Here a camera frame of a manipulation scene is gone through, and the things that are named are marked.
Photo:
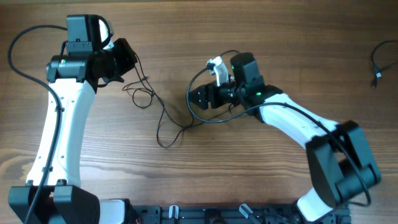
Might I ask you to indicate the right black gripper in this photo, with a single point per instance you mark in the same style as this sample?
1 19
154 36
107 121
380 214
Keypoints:
210 96

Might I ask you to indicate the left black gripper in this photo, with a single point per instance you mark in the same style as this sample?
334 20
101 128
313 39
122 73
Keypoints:
127 56

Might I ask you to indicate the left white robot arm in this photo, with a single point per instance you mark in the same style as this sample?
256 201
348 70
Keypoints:
89 60

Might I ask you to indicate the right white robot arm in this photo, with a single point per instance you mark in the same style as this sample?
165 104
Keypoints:
340 161

